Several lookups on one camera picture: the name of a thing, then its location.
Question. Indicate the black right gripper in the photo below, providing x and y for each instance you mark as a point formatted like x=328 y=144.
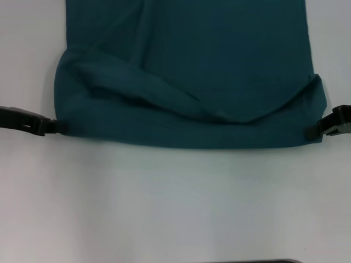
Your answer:
x=342 y=115

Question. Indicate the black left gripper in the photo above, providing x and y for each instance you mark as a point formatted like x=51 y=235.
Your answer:
x=19 y=119

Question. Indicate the teal T-shirt with white print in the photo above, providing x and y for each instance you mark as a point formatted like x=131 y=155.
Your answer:
x=192 y=68

